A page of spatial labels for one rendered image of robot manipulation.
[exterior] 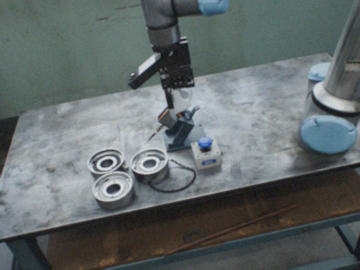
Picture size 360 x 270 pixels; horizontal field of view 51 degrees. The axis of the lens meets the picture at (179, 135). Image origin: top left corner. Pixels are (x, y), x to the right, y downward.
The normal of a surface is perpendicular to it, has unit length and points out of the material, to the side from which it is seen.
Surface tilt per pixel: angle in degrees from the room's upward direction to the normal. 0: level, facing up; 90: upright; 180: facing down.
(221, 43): 90
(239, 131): 0
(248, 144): 0
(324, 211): 0
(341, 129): 97
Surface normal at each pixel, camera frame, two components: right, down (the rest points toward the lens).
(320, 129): -0.33, 0.71
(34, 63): 0.17, 0.59
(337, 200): -0.12, -0.78
